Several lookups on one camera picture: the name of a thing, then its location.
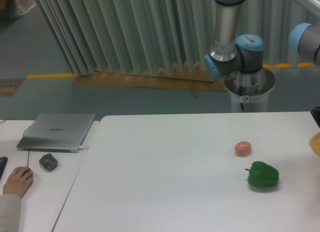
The pale green curtain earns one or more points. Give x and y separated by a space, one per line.
146 35

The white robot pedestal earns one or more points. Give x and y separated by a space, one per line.
250 92

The silver closed laptop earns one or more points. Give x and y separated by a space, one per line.
57 132

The person's hand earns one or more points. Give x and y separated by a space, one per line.
15 184

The black computer mouse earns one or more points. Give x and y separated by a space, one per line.
27 174

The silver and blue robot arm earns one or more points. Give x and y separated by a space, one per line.
239 59

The brown egg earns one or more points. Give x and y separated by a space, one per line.
243 148

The beige sleeved forearm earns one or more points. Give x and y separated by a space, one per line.
10 205

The black keyboard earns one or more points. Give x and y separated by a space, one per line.
3 163

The green bell pepper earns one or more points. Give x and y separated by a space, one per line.
262 175

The brown cardboard sheet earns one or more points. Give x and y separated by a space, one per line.
195 78

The clear plastic bag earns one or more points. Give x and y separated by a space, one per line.
18 8

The orange bread loaf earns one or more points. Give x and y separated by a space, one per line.
314 143

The dark grey small gadget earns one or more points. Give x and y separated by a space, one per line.
48 162

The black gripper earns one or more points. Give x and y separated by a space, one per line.
316 116

